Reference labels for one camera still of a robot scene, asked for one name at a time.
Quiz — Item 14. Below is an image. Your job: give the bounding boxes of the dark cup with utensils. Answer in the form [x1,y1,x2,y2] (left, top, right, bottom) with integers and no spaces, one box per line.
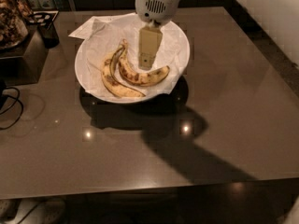
[29,11,60,49]

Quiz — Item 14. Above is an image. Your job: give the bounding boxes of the white paper sheet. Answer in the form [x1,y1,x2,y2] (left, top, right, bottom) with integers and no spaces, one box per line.
[71,13,190,104]

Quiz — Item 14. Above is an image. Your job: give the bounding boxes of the glass jar with snacks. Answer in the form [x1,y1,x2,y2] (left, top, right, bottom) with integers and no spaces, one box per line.
[0,0,29,50]

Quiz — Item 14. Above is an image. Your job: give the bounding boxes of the black cable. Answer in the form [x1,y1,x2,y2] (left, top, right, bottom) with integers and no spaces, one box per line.
[0,79,25,131]

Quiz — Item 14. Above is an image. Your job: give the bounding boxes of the white bowl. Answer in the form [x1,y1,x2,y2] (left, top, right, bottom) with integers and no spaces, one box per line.
[73,13,190,104]

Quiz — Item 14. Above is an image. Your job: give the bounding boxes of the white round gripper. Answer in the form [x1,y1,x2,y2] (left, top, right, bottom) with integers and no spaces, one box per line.
[135,0,180,70]

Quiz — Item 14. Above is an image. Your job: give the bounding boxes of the spotted banana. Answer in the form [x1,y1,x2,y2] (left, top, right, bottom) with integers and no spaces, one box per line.
[119,39,170,87]
[100,45,145,98]

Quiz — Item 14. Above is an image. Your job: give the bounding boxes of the white object under table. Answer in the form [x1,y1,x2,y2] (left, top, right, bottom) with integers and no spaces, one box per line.
[0,198,66,224]

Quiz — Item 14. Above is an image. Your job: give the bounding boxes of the dark box stand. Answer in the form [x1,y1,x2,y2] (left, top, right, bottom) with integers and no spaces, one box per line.
[0,27,48,86]

